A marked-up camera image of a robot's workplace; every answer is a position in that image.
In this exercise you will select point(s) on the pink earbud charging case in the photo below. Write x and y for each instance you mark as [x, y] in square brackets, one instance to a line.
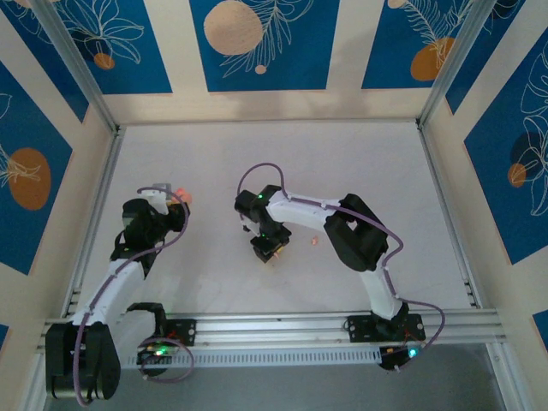
[185, 194]

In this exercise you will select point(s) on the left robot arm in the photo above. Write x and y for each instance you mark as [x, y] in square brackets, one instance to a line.
[98, 355]

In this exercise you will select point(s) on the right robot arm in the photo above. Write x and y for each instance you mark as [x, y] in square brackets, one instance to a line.
[355, 240]

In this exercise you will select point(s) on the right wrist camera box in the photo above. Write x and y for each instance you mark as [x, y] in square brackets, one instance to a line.
[249, 224]

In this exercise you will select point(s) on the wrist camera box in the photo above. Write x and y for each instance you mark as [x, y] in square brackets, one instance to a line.
[156, 194]
[249, 224]

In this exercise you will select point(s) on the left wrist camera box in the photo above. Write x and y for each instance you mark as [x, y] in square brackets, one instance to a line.
[156, 194]

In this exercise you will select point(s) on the aluminium side rail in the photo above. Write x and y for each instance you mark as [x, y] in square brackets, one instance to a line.
[106, 171]
[435, 171]

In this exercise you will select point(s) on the aluminium mounting rail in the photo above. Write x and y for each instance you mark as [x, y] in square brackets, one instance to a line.
[274, 331]

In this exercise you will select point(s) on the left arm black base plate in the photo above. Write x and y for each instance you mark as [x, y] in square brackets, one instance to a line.
[188, 331]

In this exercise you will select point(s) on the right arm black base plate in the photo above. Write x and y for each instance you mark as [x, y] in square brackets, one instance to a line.
[359, 329]

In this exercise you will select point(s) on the aluminium frame post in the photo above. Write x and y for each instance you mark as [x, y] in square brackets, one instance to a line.
[77, 64]
[454, 64]

